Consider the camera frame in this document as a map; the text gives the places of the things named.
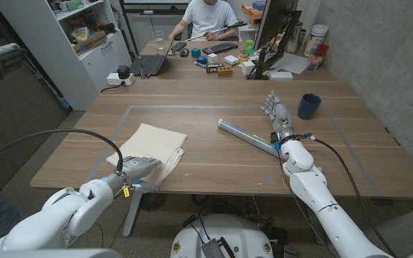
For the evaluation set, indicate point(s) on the white power strip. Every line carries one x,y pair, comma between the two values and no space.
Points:
112,79

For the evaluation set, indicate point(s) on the dark computer mouse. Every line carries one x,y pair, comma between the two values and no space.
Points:
184,52

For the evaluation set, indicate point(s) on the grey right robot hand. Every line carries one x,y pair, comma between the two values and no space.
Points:
282,118

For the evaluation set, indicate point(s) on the small white cube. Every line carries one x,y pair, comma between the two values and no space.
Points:
212,58

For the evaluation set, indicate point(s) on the grey metal bar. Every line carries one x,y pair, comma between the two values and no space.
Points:
246,136

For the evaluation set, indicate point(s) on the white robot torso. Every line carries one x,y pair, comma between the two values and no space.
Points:
242,233

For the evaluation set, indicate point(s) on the blue cube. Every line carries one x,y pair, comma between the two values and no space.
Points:
195,53

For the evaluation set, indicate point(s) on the green cup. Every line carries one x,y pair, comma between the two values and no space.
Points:
249,46

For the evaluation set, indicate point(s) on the black smartphone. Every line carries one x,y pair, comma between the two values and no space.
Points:
179,46

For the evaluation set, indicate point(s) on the white paper sheet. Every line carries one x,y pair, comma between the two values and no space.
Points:
292,63

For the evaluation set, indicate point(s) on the black block with white letters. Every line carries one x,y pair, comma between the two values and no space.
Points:
213,69

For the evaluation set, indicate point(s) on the flat white square box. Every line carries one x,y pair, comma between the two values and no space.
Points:
231,59

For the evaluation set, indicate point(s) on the flat white rectangular box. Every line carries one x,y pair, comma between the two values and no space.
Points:
281,75

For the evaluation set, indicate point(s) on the black keyboard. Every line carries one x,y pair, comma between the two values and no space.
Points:
221,47

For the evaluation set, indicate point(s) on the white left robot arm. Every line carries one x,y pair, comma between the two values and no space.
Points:
66,211

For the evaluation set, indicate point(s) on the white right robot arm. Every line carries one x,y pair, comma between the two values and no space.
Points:
314,190

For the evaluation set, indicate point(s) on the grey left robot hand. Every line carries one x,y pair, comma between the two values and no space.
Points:
136,168

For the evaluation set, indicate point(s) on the person in white t-shirt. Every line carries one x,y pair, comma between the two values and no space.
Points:
208,16

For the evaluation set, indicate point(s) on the black laptop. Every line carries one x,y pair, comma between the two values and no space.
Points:
149,64

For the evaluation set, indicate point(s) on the large white cube box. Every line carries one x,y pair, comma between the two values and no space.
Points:
247,68

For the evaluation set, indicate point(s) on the orange box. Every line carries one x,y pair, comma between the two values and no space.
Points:
253,11

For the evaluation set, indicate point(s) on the dark blue mug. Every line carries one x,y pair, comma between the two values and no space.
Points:
307,109

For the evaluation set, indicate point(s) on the white canister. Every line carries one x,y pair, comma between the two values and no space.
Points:
315,37

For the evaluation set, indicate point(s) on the clear drinking glass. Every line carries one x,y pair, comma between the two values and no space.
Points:
158,40

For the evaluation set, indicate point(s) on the black computer monitor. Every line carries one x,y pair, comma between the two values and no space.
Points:
274,21

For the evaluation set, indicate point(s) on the long grey stick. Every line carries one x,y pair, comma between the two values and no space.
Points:
224,28

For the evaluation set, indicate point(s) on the brown wooden block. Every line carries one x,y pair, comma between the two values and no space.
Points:
224,71

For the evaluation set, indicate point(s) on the cardboard box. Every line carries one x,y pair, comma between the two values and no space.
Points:
90,43

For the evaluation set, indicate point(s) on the black power adapter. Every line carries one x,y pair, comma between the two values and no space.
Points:
123,71

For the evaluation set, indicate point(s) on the white table leg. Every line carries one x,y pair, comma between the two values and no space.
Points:
132,215

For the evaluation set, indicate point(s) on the beige cloth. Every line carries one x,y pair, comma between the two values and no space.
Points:
152,143

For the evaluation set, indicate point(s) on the dark metal bottle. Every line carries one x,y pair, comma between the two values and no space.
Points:
294,39

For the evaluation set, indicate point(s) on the white shelf cabinet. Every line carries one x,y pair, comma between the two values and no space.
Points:
59,71

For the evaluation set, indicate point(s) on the red plastic cup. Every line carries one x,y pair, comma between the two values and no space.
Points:
315,59

